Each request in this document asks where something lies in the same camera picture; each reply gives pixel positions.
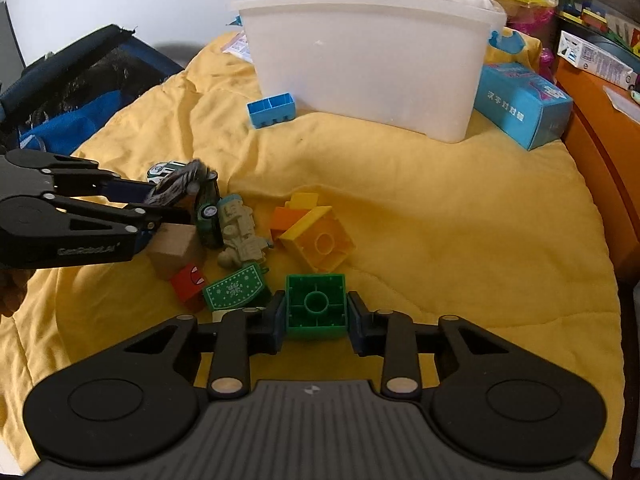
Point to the red block with teeth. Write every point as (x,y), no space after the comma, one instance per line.
(188,285)

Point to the white paper packet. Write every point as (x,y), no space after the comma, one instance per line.
(238,47)

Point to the dark toy car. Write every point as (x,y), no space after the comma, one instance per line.
(192,186)

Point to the yellow building block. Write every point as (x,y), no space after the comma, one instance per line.
(317,240)

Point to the small white carton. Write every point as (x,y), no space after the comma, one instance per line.
(594,60)

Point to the white plastic bin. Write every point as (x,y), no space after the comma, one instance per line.
(412,64)

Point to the pink plastic bag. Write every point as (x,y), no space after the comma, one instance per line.
(537,22)

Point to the wooden cube block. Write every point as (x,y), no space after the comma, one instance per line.
(173,247)

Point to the beige toy figure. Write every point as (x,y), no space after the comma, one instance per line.
(242,246)

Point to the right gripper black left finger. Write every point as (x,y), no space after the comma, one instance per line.
(141,397)

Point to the light blue cardboard box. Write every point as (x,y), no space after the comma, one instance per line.
(524,105)

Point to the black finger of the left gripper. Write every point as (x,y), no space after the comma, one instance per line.
(35,173)
(70,226)

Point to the yellow cloth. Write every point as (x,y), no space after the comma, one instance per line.
(506,238)

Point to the green building block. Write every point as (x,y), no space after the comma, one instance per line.
(315,306)

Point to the blue building block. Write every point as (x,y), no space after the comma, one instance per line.
(272,110)

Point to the orange triangular block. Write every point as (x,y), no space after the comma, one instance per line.
(284,218)

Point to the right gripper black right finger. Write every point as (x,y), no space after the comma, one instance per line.
(491,401)

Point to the green snowflake card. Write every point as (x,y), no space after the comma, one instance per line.
(246,287)

